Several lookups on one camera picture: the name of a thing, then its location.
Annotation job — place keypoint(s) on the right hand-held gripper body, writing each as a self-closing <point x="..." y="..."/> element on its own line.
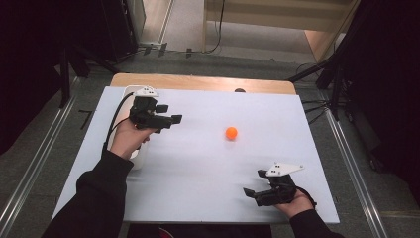
<point x="277" y="193"/>

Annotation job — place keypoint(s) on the person's left hand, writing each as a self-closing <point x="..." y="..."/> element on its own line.
<point x="130" y="140"/>

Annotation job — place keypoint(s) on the person's right hand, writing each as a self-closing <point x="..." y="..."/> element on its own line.
<point x="297" y="205"/>

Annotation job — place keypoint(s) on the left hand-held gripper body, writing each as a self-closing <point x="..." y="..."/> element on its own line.
<point x="145" y="115"/>

